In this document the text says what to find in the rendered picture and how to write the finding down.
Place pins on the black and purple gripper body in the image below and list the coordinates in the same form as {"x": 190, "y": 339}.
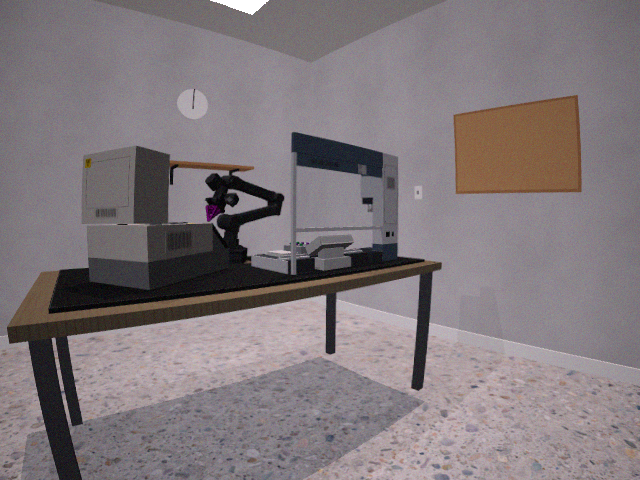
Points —
{"x": 215, "y": 201}

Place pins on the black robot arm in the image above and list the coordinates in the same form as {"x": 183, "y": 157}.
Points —
{"x": 233, "y": 222}

